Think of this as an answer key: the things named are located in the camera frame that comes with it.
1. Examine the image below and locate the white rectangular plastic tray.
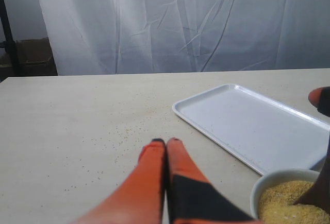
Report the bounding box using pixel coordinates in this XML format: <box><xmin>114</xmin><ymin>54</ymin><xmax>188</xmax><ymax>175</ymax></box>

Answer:
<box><xmin>172</xmin><ymin>84</ymin><xmax>329</xmax><ymax>175</ymax></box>

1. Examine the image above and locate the brown cardboard box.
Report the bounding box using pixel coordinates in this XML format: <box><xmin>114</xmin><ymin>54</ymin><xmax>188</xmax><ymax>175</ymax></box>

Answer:
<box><xmin>16</xmin><ymin>38</ymin><xmax>58</xmax><ymax>76</ymax></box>

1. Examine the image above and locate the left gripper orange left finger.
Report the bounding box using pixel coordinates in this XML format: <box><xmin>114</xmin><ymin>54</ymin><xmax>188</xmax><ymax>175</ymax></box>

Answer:
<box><xmin>74</xmin><ymin>139</ymin><xmax>166</xmax><ymax>223</ymax></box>

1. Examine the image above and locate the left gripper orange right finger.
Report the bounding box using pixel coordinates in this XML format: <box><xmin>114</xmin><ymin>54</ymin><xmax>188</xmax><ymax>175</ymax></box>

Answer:
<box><xmin>167</xmin><ymin>138</ymin><xmax>260</xmax><ymax>223</ymax></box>

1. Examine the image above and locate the white fabric backdrop curtain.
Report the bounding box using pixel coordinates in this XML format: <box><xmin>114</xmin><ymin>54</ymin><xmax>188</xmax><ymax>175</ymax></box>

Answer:
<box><xmin>39</xmin><ymin>0</ymin><xmax>329</xmax><ymax>75</ymax></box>

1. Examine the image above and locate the white ceramic bowl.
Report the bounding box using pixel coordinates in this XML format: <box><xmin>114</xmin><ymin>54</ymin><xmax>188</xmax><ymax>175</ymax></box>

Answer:
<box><xmin>250</xmin><ymin>169</ymin><xmax>319</xmax><ymax>219</ymax></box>

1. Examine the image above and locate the dark brown wooden spoon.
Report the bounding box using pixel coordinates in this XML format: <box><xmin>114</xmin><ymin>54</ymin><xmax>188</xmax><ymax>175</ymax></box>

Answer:
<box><xmin>293</xmin><ymin>145</ymin><xmax>330</xmax><ymax>214</ymax></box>

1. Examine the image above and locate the tan granular powder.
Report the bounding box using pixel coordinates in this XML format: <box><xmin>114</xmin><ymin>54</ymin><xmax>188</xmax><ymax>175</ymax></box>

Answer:
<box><xmin>258</xmin><ymin>181</ymin><xmax>329</xmax><ymax>224</ymax></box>

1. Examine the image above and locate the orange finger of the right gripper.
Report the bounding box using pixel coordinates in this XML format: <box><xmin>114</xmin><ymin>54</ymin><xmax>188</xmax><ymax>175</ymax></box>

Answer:
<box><xmin>308</xmin><ymin>87</ymin><xmax>330</xmax><ymax>117</ymax></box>

